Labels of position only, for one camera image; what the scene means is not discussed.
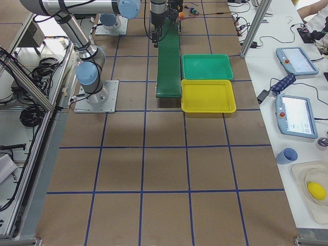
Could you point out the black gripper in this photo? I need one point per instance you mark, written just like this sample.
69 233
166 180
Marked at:
157 21

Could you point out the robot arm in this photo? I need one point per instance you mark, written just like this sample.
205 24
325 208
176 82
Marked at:
89 71
160 11

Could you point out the green conveyor belt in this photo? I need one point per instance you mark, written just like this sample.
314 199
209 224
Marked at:
168 66

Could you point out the green plastic tray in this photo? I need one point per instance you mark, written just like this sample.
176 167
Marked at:
207 66

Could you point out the yellow plastic tray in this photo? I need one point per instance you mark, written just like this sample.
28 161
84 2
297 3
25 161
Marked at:
207 96

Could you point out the black power adapter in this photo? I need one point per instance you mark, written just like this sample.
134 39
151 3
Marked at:
262 96

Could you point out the teach pendant far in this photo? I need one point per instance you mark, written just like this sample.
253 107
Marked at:
295 60

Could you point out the teach pendant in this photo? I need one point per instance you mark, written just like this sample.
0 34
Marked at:
295 117
295 60

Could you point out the folded blue umbrella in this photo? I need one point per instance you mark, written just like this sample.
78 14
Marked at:
283 83

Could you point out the teach pendant near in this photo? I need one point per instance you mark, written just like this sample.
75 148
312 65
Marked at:
295 117

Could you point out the blue plastic cup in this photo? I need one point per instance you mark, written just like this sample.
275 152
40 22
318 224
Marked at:
286 156

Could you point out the white bowl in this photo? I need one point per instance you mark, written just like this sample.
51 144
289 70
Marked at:
318 176

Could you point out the yellow lemon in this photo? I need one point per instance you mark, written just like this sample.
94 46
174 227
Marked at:
316 190

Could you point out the beige tray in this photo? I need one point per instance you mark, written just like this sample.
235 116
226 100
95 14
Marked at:
318 212

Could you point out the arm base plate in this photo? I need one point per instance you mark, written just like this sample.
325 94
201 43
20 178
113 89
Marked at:
101 102
118 29

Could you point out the aluminium frame post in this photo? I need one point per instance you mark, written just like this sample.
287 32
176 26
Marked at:
256 22

